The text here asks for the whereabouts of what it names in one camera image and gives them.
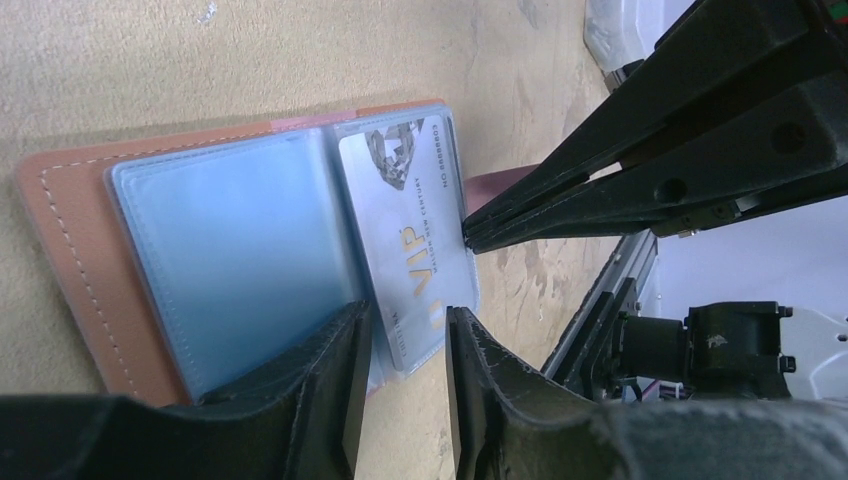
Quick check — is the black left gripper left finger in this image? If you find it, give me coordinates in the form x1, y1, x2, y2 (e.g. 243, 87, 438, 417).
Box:
200, 301, 372, 479

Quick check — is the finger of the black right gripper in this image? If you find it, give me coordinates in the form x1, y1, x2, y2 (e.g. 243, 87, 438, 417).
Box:
488, 1, 847, 204
466, 73, 847, 253

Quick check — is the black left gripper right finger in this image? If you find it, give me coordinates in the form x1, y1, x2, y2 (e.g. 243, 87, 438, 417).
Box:
446, 307, 603, 479

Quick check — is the white VIP card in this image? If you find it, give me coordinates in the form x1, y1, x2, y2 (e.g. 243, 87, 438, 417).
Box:
337, 104, 481, 378

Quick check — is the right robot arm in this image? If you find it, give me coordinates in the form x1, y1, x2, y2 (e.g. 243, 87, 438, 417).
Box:
463, 1, 847, 399

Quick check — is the clear plastic screw box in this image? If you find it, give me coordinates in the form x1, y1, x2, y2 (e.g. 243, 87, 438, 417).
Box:
583, 0, 694, 73

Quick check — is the aluminium frame rail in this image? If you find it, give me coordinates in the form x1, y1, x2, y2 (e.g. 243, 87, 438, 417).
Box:
542, 231, 657, 402

